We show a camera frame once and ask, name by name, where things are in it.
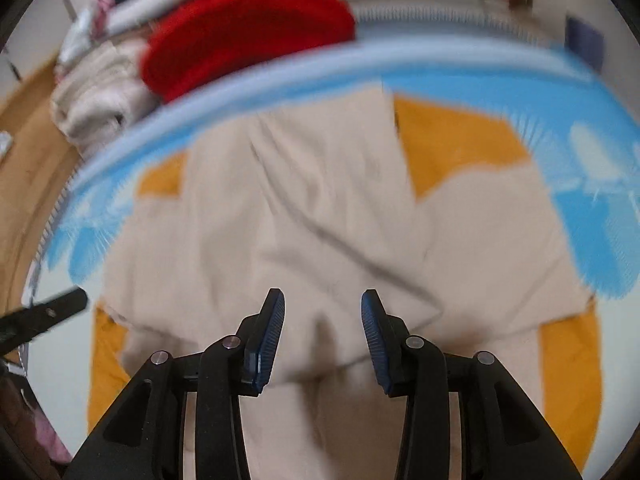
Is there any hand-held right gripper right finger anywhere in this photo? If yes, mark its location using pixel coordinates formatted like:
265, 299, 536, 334
361, 288, 583, 480

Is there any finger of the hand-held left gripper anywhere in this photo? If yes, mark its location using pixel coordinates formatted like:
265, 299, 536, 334
0, 286, 89, 356

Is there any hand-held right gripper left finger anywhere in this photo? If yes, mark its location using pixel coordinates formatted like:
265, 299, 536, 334
62, 287, 286, 480

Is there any beige and orange hooded jacket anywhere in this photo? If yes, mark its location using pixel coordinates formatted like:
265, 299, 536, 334
87, 85, 601, 480

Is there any person's left forearm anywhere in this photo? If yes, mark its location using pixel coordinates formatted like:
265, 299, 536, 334
0, 360, 73, 480

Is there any wooden headboard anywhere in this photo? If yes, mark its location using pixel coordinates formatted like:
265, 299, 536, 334
0, 59, 83, 323

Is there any cream folded fleece blanket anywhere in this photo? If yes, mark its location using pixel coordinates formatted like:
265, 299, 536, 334
50, 40, 162, 155

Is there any blue printed bed mat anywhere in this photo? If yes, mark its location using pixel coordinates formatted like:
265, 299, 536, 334
36, 67, 640, 297

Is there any pink and white cloth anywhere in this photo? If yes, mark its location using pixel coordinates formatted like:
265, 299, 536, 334
59, 0, 117, 67

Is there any white wardrobe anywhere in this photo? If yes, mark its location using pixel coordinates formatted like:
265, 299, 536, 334
0, 0, 103, 106

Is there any red folded blanket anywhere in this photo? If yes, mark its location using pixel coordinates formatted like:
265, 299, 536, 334
140, 0, 357, 106

